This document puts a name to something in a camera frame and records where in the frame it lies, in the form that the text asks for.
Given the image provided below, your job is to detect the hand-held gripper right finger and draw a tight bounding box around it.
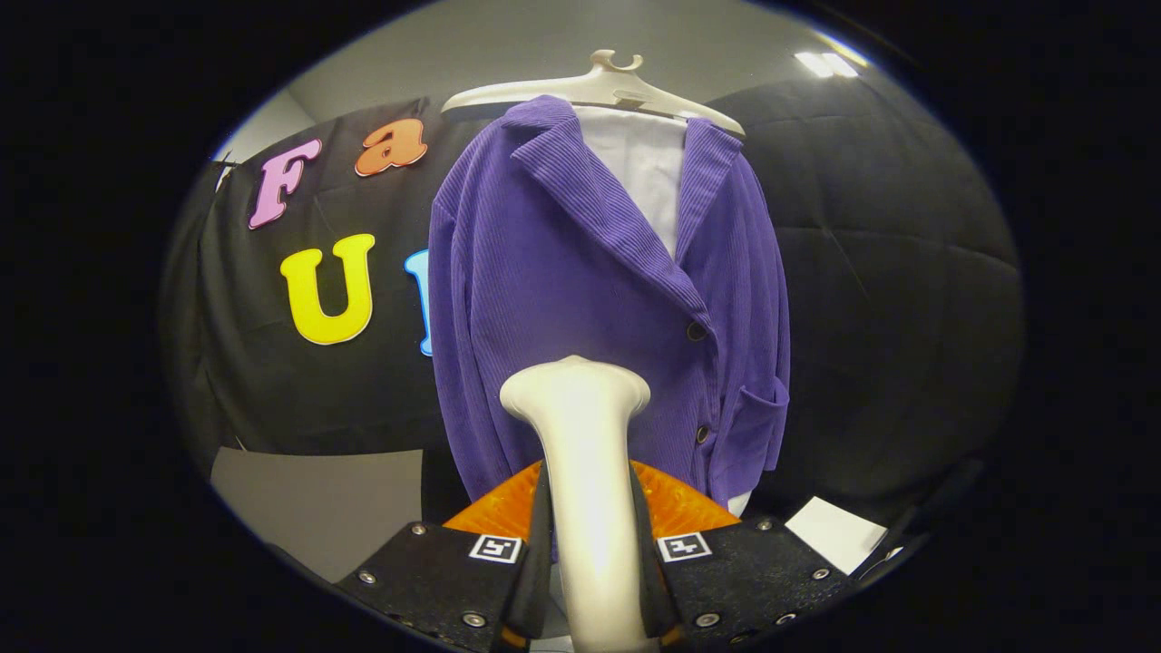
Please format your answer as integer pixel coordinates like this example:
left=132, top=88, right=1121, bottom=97
left=629, top=460, right=855, bottom=652

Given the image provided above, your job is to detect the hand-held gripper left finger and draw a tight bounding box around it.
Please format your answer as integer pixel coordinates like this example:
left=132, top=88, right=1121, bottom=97
left=334, top=460, right=554, bottom=653

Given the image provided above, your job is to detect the white garment steamer head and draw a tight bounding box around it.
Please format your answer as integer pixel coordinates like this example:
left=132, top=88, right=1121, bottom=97
left=500, top=355, right=661, bottom=653

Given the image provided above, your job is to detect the purple corduroy jacket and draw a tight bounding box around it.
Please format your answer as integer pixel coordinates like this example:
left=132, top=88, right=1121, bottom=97
left=427, top=94, right=792, bottom=509

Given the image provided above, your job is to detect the white plastic clothes hanger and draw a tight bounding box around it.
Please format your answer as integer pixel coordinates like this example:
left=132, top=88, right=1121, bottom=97
left=441, top=49, right=746, bottom=137

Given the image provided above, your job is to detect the black backdrop cloth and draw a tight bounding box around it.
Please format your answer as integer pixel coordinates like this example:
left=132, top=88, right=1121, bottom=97
left=181, top=95, right=473, bottom=463

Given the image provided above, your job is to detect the plain black curtain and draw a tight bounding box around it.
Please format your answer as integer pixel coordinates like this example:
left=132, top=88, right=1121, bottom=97
left=707, top=77, right=1026, bottom=527

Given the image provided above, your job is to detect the white inner shirt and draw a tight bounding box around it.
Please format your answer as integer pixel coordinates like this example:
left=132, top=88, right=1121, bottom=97
left=571, top=104, right=688, bottom=259

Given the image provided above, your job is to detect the double strip ceiling light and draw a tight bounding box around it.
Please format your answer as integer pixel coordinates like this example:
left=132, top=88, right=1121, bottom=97
left=794, top=51, right=860, bottom=80

